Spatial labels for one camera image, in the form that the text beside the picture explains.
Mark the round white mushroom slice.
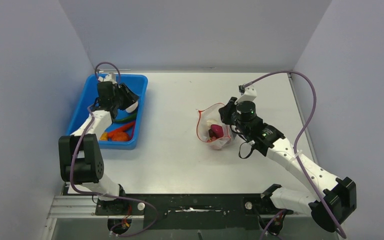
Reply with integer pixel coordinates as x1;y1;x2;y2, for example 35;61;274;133
125;101;139;114

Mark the clear zip top bag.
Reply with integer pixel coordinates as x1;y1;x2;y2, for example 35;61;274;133
196;103;235;150

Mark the purple grape bunch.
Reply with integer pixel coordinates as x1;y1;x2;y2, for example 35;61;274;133
206;136;219;143

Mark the purple sweet potato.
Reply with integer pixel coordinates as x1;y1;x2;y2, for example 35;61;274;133
209;125;224;138

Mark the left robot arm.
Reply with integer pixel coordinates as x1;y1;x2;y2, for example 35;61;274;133
58;81;139;210

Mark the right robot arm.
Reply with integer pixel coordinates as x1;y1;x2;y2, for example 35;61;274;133
218;97;357;233

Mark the blue plastic bin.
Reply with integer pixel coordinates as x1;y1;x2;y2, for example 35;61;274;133
65;74;148;150

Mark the green chili pepper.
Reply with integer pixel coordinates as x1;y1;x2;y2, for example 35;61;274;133
113;112;138;124

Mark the orange carrot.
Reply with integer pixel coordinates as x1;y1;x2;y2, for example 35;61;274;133
107;121;136;138

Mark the orange tomato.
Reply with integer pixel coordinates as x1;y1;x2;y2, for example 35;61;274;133
109;131;131;142

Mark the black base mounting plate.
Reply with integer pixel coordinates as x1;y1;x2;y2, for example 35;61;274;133
95;193;279;230

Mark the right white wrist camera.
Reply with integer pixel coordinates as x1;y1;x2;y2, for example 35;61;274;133
235;84;257;105

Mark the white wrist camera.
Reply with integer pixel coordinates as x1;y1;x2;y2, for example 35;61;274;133
98;73;118;84
235;84;257;105

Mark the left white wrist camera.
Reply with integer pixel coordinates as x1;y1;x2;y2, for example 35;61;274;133
98;73;118;84

